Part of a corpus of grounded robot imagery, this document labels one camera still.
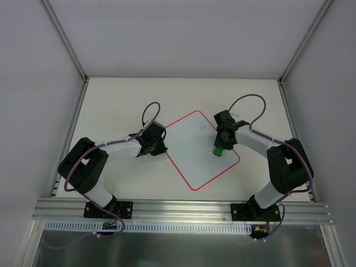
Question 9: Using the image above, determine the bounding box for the green whiteboard eraser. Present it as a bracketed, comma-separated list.
[213, 147, 224, 157]

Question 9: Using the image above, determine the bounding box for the pink framed whiteboard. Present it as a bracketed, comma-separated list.
[164, 110, 240, 191]

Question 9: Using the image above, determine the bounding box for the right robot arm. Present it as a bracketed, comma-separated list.
[213, 110, 314, 221]

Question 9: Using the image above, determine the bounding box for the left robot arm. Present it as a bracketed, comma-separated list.
[57, 121, 167, 217]

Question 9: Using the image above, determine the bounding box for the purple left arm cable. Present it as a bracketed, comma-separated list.
[63, 102, 162, 192]

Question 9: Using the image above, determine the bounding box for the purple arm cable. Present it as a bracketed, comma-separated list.
[63, 102, 162, 192]
[229, 93, 314, 243]

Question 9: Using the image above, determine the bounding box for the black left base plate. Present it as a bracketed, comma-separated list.
[83, 200, 134, 219]

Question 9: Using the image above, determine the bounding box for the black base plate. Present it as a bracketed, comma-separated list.
[230, 203, 281, 222]
[83, 200, 134, 219]

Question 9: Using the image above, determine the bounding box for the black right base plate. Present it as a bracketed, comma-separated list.
[230, 203, 281, 222]

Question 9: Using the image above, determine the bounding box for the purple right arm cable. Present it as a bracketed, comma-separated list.
[229, 93, 314, 243]

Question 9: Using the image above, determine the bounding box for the white slotted cable duct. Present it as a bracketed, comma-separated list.
[44, 220, 252, 235]

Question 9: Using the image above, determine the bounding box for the aluminium mounting rail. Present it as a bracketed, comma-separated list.
[32, 197, 334, 225]

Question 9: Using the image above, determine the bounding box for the left aluminium frame post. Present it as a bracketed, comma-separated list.
[39, 0, 88, 83]

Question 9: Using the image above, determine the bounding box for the aluminium frame post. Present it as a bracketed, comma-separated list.
[39, 0, 88, 83]
[279, 0, 334, 85]

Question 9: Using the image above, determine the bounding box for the right aluminium frame post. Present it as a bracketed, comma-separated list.
[279, 0, 334, 85]

